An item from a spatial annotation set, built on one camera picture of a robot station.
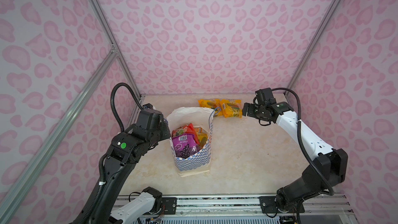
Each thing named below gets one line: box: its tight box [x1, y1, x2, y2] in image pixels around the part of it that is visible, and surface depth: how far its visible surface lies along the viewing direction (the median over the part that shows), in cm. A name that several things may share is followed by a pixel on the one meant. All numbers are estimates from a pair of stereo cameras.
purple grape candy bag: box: [171, 133, 202, 159], surface depth 75 cm
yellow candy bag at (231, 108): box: [218, 99, 243, 119], surface depth 105 cm
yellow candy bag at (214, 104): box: [197, 99, 223, 117], surface depth 108 cm
